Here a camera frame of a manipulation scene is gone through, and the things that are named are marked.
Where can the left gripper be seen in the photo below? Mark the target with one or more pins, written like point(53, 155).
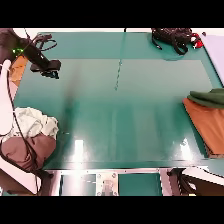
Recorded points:
point(50, 65)

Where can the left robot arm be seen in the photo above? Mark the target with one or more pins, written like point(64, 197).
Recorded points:
point(5, 100)

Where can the pale green garment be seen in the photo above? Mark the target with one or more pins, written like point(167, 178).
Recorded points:
point(33, 121)

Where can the brown garment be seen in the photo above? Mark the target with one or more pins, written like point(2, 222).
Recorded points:
point(40, 148)

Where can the dark green garment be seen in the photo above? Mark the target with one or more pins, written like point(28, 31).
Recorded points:
point(208, 99)

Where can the orange garment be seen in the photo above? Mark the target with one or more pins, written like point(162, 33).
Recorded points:
point(208, 128)

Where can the silver frame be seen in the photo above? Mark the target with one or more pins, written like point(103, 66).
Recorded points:
point(106, 181)

